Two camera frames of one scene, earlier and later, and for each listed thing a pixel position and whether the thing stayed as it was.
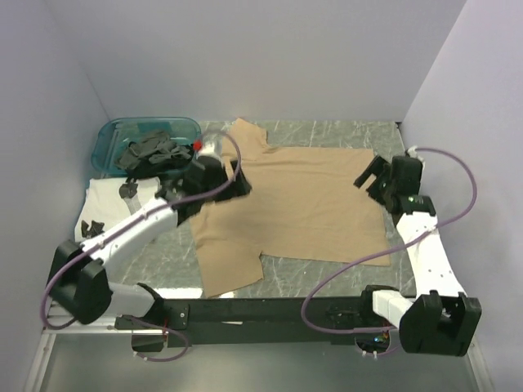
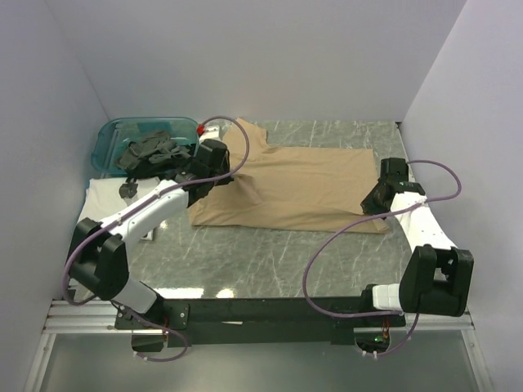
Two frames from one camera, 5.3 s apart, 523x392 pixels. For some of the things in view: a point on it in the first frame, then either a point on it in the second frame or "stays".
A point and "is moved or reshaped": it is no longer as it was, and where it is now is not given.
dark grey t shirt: [151, 155] stays
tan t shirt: [309, 202] is moved or reshaped
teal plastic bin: [112, 135] stays
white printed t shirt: [103, 206] stays
